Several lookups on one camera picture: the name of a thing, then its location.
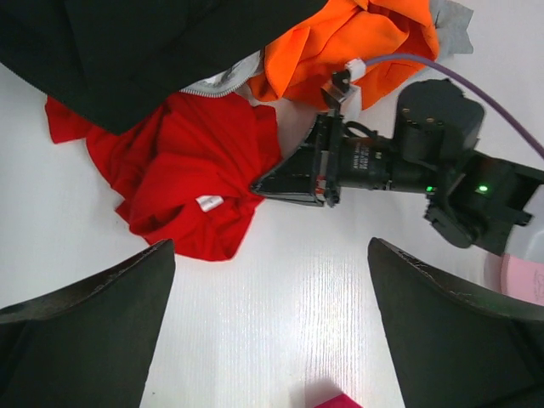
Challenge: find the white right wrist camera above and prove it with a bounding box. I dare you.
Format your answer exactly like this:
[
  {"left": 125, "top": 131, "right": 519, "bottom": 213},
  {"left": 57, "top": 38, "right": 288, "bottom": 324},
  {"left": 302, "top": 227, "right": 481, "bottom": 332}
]
[{"left": 321, "top": 59, "right": 366, "bottom": 122}]

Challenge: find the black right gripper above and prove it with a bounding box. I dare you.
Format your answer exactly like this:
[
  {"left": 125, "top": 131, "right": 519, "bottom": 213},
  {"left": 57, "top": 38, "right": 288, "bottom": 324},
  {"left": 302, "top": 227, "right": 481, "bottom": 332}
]
[{"left": 250, "top": 79, "right": 485, "bottom": 207}]

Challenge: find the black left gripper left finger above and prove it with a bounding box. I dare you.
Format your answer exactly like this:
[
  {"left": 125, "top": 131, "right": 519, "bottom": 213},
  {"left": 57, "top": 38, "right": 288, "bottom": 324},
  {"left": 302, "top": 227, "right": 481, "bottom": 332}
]
[{"left": 1, "top": 240, "right": 175, "bottom": 407}]

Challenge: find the magenta cube block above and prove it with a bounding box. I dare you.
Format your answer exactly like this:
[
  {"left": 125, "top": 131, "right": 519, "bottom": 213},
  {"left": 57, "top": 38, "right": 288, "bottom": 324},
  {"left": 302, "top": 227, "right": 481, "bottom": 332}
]
[{"left": 314, "top": 394, "right": 361, "bottom": 408}]

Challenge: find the grey cloth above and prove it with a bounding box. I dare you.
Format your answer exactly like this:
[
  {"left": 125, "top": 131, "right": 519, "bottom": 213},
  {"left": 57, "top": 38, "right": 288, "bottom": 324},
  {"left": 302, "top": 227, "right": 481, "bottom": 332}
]
[{"left": 429, "top": 0, "right": 473, "bottom": 60}]

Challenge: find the pink plate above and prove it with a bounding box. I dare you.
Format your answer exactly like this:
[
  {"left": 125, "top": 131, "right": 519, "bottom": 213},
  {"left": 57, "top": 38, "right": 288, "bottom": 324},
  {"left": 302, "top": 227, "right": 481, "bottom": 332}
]
[{"left": 501, "top": 231, "right": 543, "bottom": 306}]

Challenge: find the orange zip jacket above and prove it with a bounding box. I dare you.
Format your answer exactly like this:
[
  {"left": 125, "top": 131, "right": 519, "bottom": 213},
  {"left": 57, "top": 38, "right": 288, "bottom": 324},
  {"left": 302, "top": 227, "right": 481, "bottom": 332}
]
[{"left": 246, "top": 1, "right": 439, "bottom": 108}]

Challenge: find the red cloth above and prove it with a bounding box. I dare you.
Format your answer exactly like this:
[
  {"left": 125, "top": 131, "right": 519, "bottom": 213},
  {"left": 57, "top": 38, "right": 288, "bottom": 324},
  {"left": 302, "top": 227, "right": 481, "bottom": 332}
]
[{"left": 45, "top": 93, "right": 281, "bottom": 262}]

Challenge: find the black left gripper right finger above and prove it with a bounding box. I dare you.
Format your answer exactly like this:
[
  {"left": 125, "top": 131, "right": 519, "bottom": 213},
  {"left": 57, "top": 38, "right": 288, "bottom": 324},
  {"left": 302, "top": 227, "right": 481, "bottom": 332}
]
[{"left": 368, "top": 238, "right": 543, "bottom": 407}]

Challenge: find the black cloth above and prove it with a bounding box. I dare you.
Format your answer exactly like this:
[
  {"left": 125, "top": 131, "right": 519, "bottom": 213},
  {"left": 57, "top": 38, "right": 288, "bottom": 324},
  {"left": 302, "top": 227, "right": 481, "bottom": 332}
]
[{"left": 1, "top": 1, "right": 324, "bottom": 133}]

